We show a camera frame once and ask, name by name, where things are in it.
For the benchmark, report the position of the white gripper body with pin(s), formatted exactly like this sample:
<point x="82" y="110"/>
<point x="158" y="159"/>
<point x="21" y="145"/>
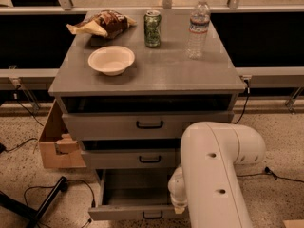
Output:
<point x="176" y="196"/>

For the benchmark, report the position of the grey bottom drawer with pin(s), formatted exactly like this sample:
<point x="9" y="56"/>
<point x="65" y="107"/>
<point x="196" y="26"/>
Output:
<point x="134" y="194"/>

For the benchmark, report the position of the grey drawer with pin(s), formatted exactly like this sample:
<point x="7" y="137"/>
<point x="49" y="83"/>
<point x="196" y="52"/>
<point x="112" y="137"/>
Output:
<point x="133" y="126"/>
<point x="134" y="194"/>
<point x="131" y="158"/>

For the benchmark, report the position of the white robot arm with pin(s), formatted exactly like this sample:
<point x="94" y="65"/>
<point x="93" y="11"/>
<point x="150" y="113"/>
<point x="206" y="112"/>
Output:
<point x="205" y="184"/>

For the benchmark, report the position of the grey middle drawer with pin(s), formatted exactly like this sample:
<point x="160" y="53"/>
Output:
<point x="131" y="158"/>

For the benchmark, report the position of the grey drawer cabinet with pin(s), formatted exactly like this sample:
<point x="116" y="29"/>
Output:
<point x="161" y="80"/>

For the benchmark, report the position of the grey top drawer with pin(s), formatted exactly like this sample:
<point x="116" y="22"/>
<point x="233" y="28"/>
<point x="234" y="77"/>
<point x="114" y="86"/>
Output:
<point x="133" y="126"/>

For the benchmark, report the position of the cardboard corner bottom right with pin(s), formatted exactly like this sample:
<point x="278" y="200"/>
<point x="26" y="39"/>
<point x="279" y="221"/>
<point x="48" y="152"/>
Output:
<point x="299" y="223"/>

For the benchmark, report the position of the cardboard box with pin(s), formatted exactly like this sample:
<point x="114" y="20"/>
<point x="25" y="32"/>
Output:
<point x="57" y="148"/>

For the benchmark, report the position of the white paper bowl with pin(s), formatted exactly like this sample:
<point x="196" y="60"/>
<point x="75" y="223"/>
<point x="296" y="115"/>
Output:
<point x="112" y="60"/>

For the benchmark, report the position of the clear plastic water bottle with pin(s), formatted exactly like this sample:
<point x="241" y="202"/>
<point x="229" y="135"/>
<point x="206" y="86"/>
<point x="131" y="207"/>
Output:
<point x="198" y="27"/>

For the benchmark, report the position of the green soda can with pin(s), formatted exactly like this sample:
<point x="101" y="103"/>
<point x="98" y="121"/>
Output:
<point x="152" y="28"/>

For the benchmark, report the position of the brown chip bag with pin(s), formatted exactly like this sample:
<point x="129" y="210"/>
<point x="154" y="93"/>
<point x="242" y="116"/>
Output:
<point x="106" y="23"/>

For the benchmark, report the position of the metal railing frame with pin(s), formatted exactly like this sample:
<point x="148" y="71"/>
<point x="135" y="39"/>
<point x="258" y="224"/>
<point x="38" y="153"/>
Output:
<point x="264" y="37"/>

